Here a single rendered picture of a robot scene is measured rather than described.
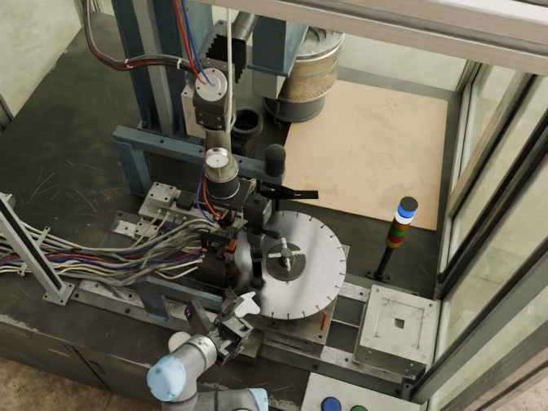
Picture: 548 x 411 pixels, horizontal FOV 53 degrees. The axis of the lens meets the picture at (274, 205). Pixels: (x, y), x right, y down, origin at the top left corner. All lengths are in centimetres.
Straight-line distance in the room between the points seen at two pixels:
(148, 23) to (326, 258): 83
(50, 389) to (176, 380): 141
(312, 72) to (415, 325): 86
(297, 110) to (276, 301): 81
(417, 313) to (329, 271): 26
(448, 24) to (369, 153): 158
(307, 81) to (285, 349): 86
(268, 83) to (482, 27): 104
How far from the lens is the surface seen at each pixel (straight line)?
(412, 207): 140
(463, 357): 124
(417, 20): 45
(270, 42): 135
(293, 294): 147
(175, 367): 115
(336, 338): 164
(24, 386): 255
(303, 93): 190
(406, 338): 153
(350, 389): 146
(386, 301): 155
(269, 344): 162
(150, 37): 171
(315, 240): 155
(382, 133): 207
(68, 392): 248
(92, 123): 214
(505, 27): 44
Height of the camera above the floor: 229
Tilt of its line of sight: 57 degrees down
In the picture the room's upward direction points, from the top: 3 degrees clockwise
